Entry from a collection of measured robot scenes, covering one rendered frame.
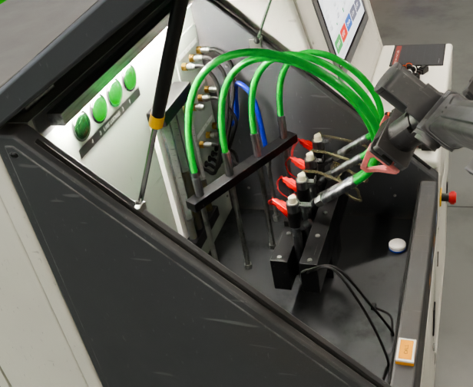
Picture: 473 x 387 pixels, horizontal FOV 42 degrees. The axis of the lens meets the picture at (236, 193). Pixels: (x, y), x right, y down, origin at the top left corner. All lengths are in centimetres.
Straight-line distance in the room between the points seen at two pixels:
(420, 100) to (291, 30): 54
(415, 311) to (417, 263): 13
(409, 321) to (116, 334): 53
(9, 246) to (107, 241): 20
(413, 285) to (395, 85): 44
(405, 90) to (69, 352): 76
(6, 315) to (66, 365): 15
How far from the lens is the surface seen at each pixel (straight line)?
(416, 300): 124
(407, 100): 99
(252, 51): 109
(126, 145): 119
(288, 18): 145
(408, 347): 114
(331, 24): 166
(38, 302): 117
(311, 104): 148
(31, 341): 128
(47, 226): 101
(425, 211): 144
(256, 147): 138
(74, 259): 104
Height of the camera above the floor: 183
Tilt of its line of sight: 34 degrees down
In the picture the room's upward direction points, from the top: 11 degrees counter-clockwise
